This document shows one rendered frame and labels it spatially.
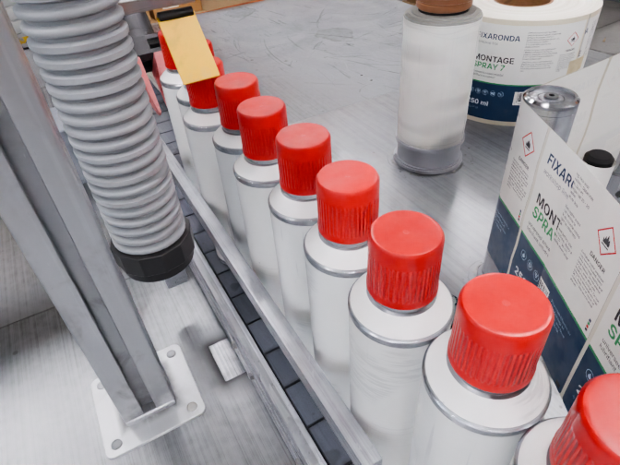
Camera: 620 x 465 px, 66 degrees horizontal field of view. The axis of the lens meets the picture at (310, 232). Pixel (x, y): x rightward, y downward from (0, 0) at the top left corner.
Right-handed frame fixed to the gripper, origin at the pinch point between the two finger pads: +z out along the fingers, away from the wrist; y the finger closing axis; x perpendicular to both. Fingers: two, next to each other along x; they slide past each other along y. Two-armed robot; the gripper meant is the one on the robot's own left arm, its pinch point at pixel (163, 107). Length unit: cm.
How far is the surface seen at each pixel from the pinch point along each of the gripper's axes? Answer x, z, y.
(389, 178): -17.5, 21.5, 20.0
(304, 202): -42.9, 20.5, -1.7
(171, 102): -21.0, 6.0, -2.8
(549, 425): -56, 32, -1
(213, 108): -31.3, 10.4, -1.6
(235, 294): -23.6, 26.3, -4.6
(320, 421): -35, 36, -4
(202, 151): -29.1, 13.1, -3.4
